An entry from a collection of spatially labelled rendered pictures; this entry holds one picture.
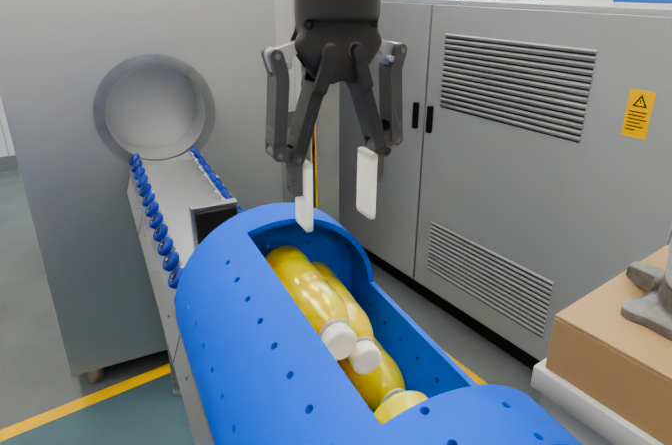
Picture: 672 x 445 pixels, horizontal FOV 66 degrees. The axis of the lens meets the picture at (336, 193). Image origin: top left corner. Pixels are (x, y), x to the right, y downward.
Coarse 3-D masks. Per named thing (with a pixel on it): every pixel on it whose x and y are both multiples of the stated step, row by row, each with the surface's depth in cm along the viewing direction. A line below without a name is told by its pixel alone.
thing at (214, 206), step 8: (224, 200) 112; (232, 200) 112; (192, 208) 108; (200, 208) 108; (208, 208) 109; (216, 208) 109; (224, 208) 109; (232, 208) 110; (192, 216) 108; (200, 216) 107; (208, 216) 108; (216, 216) 108; (224, 216) 109; (232, 216) 110; (192, 224) 109; (200, 224) 108; (208, 224) 108; (216, 224) 109; (192, 232) 111; (200, 232) 108; (208, 232) 109; (200, 240) 109
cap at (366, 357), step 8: (360, 344) 63; (368, 344) 63; (352, 352) 63; (360, 352) 62; (368, 352) 62; (376, 352) 63; (352, 360) 62; (360, 360) 62; (368, 360) 63; (376, 360) 63; (360, 368) 63; (368, 368) 63
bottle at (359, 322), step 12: (324, 264) 78; (324, 276) 74; (336, 276) 76; (336, 288) 71; (348, 300) 69; (348, 312) 66; (360, 312) 67; (360, 324) 65; (360, 336) 64; (372, 336) 66; (348, 360) 64
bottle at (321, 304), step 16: (272, 256) 70; (288, 256) 69; (304, 256) 71; (288, 272) 66; (304, 272) 65; (288, 288) 64; (304, 288) 62; (320, 288) 62; (304, 304) 60; (320, 304) 60; (336, 304) 60; (320, 320) 59; (336, 320) 58; (320, 336) 58
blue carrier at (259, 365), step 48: (240, 240) 65; (288, 240) 75; (336, 240) 79; (192, 288) 65; (240, 288) 57; (192, 336) 61; (240, 336) 52; (288, 336) 48; (384, 336) 74; (240, 384) 48; (288, 384) 44; (336, 384) 42; (432, 384) 65; (240, 432) 46; (288, 432) 41; (336, 432) 38; (384, 432) 37; (432, 432) 36; (480, 432) 36; (528, 432) 37
